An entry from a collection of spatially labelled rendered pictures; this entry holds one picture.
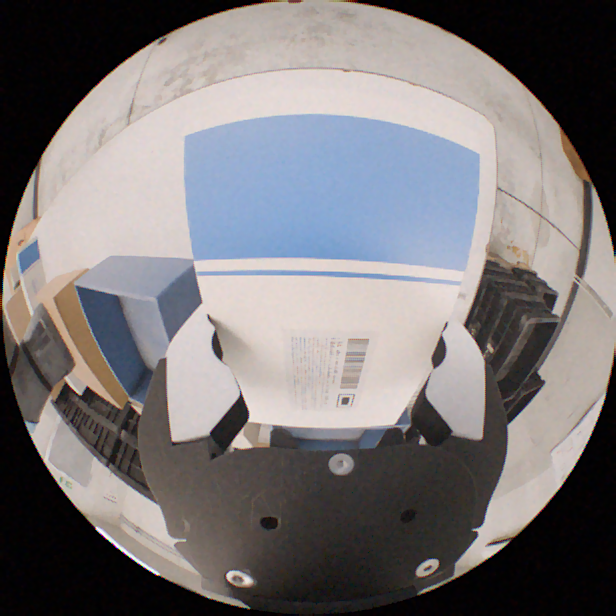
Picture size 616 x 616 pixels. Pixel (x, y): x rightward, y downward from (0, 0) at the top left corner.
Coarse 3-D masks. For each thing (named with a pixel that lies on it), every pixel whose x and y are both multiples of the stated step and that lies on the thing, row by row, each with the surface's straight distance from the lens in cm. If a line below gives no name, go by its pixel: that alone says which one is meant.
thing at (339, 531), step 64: (256, 448) 6; (384, 448) 6; (192, 512) 6; (256, 512) 5; (320, 512) 5; (384, 512) 5; (448, 512) 6; (256, 576) 6; (320, 576) 6; (384, 576) 6; (448, 576) 7
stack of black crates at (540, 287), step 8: (520, 272) 118; (528, 272) 132; (520, 280) 113; (528, 280) 112; (536, 280) 122; (544, 280) 136; (536, 288) 107; (544, 288) 113; (544, 296) 137; (552, 296) 134; (552, 304) 133
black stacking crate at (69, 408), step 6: (60, 396) 107; (66, 396) 101; (60, 402) 104; (66, 402) 99; (72, 402) 92; (60, 408) 102; (66, 408) 96; (72, 408) 91; (78, 408) 89; (66, 414) 92; (72, 414) 89; (72, 420) 89
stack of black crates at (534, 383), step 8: (536, 368) 138; (536, 376) 135; (528, 384) 123; (536, 384) 127; (544, 384) 138; (520, 392) 114; (528, 392) 119; (536, 392) 141; (512, 400) 119; (520, 400) 149; (528, 400) 145; (504, 408) 123; (512, 408) 154; (520, 408) 150; (512, 416) 155
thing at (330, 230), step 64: (192, 128) 10; (256, 128) 8; (320, 128) 8; (384, 128) 8; (448, 128) 10; (192, 192) 9; (256, 192) 8; (320, 192) 8; (384, 192) 8; (448, 192) 9; (256, 256) 9; (320, 256) 8; (384, 256) 9; (448, 256) 10; (256, 320) 10; (320, 320) 10; (384, 320) 10; (448, 320) 12; (256, 384) 14; (320, 384) 13; (384, 384) 14
